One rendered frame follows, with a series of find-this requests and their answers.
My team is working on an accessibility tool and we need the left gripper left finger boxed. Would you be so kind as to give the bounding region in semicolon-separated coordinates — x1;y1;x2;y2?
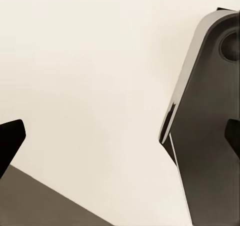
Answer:
0;119;26;179

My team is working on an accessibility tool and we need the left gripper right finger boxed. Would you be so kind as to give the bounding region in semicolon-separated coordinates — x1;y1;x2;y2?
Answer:
224;119;240;159

